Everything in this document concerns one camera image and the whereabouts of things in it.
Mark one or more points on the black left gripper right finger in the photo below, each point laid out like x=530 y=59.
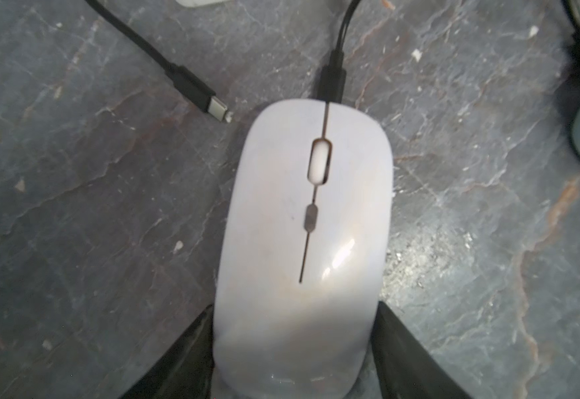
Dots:
x=403 y=367

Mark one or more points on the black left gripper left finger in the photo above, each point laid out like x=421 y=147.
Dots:
x=185 y=370

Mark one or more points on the white pink wireless mouse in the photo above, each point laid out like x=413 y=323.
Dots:
x=303 y=252

